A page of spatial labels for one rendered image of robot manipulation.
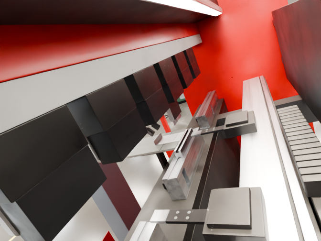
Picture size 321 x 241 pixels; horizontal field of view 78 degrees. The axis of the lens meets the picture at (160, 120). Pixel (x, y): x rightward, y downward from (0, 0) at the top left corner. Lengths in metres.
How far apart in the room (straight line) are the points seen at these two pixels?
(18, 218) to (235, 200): 0.37
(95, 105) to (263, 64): 1.36
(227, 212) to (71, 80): 0.39
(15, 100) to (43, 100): 0.04
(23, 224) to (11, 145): 0.11
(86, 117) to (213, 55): 1.30
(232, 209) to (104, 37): 0.48
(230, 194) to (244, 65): 1.26
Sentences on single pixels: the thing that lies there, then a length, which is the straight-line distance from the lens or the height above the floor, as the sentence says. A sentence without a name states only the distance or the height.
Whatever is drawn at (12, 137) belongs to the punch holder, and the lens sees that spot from 0.34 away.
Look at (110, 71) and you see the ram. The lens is 0.51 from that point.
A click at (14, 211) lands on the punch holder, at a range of 0.36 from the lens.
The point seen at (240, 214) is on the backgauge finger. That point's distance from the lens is 0.43.
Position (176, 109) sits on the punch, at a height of 1.13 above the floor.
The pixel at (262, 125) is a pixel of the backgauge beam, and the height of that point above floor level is 0.98.
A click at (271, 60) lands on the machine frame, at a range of 1.63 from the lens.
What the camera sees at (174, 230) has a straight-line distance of 0.68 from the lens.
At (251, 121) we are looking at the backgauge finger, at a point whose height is 1.02.
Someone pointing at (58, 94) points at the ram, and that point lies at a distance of 0.39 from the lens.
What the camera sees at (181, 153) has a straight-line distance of 0.80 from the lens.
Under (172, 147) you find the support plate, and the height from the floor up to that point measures 1.00.
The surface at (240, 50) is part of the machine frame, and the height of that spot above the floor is 1.18.
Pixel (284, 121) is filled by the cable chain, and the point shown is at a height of 1.04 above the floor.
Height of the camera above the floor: 1.34
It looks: 16 degrees down
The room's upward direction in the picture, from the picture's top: 24 degrees counter-clockwise
